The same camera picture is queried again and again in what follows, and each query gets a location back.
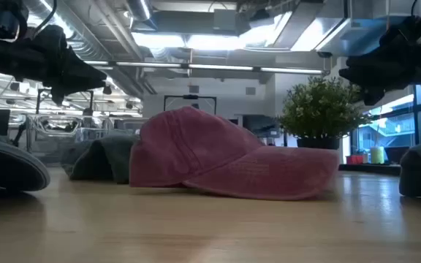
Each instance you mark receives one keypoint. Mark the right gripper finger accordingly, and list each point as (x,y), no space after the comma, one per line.
(373,95)
(360,71)

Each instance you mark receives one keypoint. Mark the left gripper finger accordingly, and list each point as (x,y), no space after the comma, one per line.
(86,75)
(57,95)

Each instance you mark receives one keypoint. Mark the red baseball cap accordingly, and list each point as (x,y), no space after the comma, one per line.
(196,153)

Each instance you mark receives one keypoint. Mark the potted green artificial plant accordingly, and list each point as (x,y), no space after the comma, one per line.
(320,109)

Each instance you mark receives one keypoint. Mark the yellow-green cup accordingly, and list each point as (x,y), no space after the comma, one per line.
(377,155)

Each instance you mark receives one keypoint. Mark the red box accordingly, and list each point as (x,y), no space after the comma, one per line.
(354,159)

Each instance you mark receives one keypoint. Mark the long ceiling light strip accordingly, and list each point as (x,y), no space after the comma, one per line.
(203,66)

